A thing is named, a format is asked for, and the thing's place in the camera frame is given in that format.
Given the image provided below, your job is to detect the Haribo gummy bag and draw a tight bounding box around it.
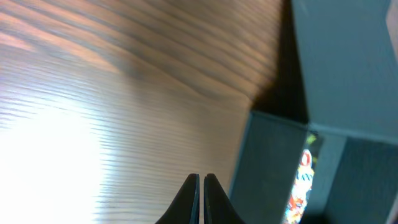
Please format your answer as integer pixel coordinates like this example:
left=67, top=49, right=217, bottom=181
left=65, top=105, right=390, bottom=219
left=282, top=133, right=318, bottom=224

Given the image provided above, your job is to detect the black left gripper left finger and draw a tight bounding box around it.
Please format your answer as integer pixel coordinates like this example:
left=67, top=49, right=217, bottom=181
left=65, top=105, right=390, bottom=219
left=155, top=174, right=200, bottom=224

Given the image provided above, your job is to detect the black box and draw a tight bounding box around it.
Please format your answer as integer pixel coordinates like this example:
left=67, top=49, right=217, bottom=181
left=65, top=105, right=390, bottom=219
left=229, top=0, right=397, bottom=223

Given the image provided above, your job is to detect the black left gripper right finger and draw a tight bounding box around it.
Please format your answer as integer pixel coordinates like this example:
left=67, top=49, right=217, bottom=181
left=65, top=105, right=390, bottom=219
left=203, top=174, right=244, bottom=224

